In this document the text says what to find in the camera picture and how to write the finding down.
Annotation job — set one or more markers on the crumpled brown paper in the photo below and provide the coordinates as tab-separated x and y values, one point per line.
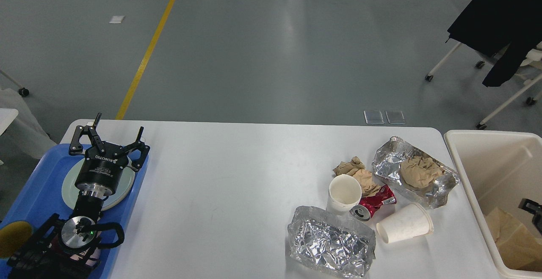
355	168

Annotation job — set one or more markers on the white furniture at left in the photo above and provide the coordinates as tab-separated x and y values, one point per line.
25	131

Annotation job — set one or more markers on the crumpled paper in foil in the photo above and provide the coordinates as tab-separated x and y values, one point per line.
419	172

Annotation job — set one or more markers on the black jacket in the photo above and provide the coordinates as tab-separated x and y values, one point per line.
488	26

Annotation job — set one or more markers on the foil tray front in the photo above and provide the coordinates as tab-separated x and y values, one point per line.
337	245

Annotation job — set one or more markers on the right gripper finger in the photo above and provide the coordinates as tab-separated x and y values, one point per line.
535	209

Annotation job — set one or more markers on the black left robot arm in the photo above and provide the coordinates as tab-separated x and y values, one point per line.
78	201

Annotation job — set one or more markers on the crumpled foil back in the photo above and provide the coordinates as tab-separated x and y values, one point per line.
386	167

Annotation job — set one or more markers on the green plate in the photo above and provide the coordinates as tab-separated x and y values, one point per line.
123	181

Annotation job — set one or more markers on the crushed red soda can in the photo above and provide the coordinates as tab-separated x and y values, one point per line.
368	206

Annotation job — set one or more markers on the pink plate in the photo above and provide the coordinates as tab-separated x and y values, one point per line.
118	198

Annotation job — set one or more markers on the white paper cup lying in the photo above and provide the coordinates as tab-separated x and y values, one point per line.
411	221

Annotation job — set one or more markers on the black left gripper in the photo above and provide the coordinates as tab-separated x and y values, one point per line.
100	174

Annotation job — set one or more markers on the white paper cup upright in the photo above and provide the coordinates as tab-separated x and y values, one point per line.
344	193

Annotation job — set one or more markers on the white plastic bin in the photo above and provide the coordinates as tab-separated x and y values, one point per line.
499	169

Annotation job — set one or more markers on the teal mug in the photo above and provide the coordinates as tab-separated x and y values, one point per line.
13	236

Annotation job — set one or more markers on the brown paper bag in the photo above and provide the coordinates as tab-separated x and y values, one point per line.
518	247

